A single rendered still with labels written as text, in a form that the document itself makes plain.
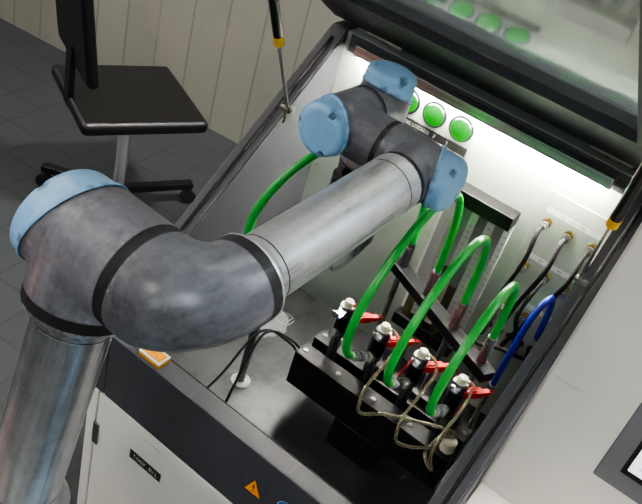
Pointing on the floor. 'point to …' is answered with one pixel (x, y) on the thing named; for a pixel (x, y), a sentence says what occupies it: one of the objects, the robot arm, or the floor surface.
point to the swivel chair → (118, 99)
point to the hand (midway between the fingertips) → (336, 262)
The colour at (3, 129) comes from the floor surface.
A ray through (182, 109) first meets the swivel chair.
